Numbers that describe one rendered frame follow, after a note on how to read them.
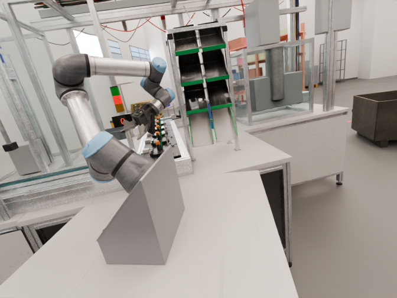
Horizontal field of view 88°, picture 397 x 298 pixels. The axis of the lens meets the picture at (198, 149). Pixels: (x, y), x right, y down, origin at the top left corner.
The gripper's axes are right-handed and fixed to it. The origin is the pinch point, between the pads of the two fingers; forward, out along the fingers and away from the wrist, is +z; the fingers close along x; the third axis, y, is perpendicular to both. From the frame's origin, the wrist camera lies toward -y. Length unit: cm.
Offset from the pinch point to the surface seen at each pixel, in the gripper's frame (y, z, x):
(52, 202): -14, 47, -26
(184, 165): -27.2, -10.0, 17.8
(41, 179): -17, 45, -58
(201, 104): -12.2, -45.7, 9.8
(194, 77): 2, -51, 5
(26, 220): -11, 60, -24
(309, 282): -114, -9, 93
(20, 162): -24, 50, -113
